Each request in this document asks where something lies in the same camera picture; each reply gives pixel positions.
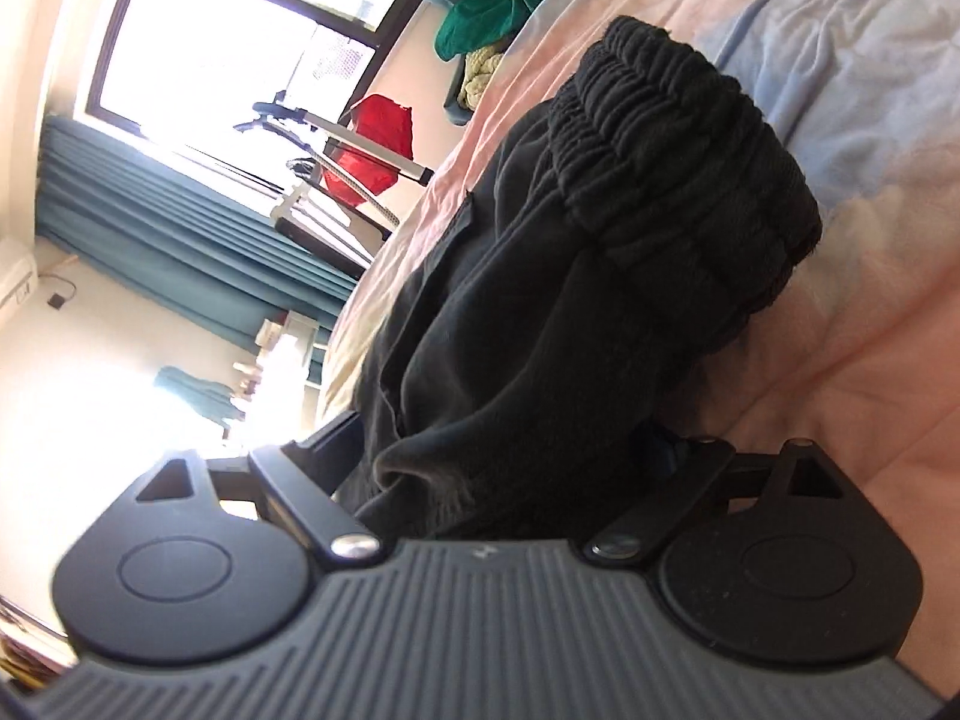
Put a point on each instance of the teal curtain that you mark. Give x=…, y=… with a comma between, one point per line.
x=187, y=240

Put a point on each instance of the metal clothes drying rack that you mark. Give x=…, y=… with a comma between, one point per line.
x=330, y=165

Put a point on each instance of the pastel tie-dye bed sheet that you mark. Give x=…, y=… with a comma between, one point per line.
x=862, y=315

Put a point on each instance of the dark grey pants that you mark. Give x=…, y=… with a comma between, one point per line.
x=600, y=277

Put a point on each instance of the small teal hanging garment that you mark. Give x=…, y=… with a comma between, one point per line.
x=195, y=394

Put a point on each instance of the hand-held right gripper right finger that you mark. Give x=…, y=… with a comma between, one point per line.
x=661, y=451

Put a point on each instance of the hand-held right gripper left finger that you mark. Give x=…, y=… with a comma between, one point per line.
x=300, y=495

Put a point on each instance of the white air conditioner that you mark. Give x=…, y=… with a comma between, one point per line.
x=15, y=277

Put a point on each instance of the pale yellow knitted cloth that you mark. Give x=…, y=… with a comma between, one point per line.
x=480, y=75

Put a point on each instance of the dark-framed window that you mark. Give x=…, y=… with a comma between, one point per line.
x=225, y=37

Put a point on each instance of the red garment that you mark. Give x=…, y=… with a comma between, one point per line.
x=379, y=142

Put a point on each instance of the green garment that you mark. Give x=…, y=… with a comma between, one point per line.
x=487, y=7

